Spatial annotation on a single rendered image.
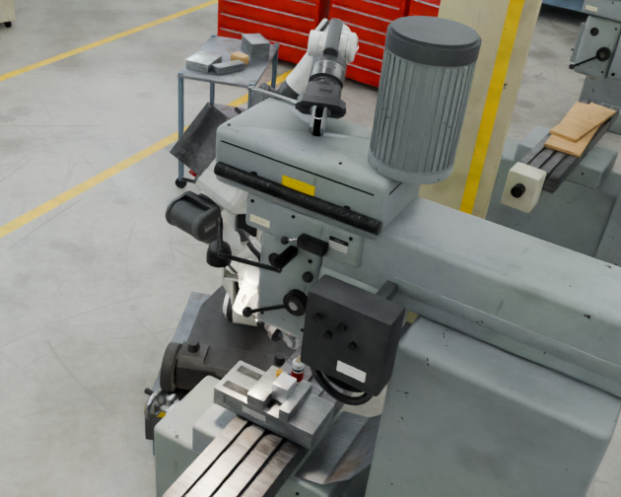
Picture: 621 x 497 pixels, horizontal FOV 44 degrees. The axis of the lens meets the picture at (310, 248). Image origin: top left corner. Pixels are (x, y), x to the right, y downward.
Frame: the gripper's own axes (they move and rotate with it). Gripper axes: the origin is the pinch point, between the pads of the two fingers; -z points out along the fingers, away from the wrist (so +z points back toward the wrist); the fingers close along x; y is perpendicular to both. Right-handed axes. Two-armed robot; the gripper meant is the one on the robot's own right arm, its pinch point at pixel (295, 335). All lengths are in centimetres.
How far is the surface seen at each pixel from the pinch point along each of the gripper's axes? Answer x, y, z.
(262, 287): -11.6, -21.0, 2.9
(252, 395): -12.8, 19.1, 1.7
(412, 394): -6, -21, -49
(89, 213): 62, 127, 271
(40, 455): -44, 125, 104
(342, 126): 8, -66, 1
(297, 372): 8.6, 24.6, 6.2
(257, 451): -18.2, 29.9, -9.0
